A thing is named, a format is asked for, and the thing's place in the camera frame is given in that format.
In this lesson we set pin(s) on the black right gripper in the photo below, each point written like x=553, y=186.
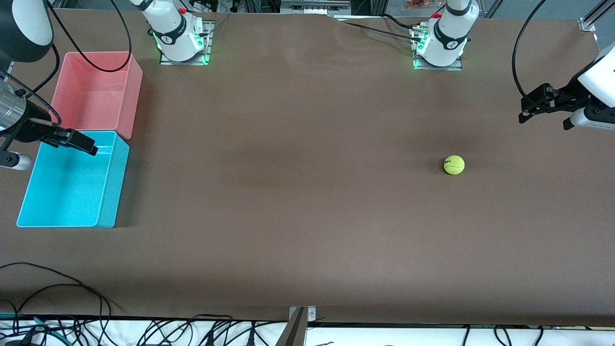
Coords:
x=31, y=128

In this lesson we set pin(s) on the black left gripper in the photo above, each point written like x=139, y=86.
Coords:
x=570, y=95

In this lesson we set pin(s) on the yellow-green tennis ball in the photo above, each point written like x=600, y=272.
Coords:
x=454, y=165

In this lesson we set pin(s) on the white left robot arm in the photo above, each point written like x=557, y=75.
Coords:
x=442, y=55

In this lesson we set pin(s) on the blue plastic bin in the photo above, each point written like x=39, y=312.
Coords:
x=72, y=192

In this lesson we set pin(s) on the pink plastic bin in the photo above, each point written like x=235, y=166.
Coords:
x=101, y=91

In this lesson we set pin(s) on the orange patterned object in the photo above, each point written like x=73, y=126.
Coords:
x=418, y=4

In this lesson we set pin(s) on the grey metal box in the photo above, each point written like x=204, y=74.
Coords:
x=314, y=6

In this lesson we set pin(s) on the dark grey metal bar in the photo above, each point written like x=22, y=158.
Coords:
x=293, y=334

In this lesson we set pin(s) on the aluminium frame profile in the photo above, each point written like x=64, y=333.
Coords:
x=587, y=24

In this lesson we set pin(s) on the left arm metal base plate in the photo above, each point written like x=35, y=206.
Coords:
x=454, y=68

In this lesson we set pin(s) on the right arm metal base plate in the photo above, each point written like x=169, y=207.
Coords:
x=207, y=48

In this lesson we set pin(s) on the aluminium frame post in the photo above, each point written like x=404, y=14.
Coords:
x=378, y=6

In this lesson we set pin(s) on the silver metal bracket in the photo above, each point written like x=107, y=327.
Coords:
x=310, y=312

